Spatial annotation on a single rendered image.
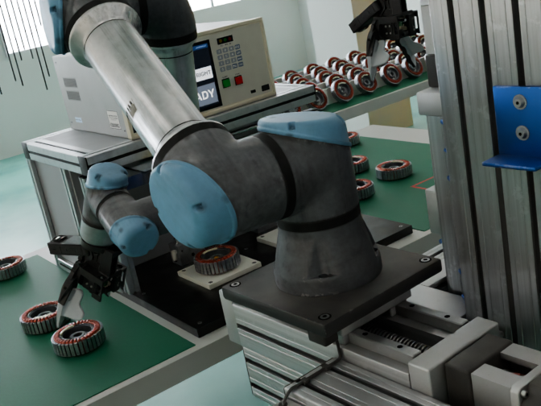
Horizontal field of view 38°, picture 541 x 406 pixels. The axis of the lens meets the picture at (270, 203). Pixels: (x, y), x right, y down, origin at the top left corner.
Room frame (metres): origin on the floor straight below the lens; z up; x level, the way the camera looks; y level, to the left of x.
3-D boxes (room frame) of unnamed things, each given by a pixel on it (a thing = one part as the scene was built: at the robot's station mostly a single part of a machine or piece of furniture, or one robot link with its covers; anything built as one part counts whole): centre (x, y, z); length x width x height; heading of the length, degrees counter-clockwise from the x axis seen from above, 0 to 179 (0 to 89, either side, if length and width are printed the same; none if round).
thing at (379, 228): (1.84, 0.06, 0.76); 0.64 x 0.47 x 0.02; 123
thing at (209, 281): (1.76, 0.15, 0.78); 0.15 x 0.15 x 0.01; 33
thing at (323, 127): (1.01, -0.05, 1.20); 0.13 x 0.12 x 0.14; 118
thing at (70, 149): (2.10, 0.23, 1.09); 0.68 x 0.44 x 0.05; 123
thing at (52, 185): (1.99, 0.54, 0.91); 0.28 x 0.03 x 0.32; 33
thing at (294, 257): (1.01, -0.06, 1.09); 0.15 x 0.15 x 0.10
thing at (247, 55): (2.11, 0.22, 1.22); 0.44 x 0.39 x 0.20; 123
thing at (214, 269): (1.76, 0.15, 0.80); 0.11 x 0.11 x 0.04
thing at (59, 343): (1.55, 0.46, 0.77); 0.11 x 0.11 x 0.04
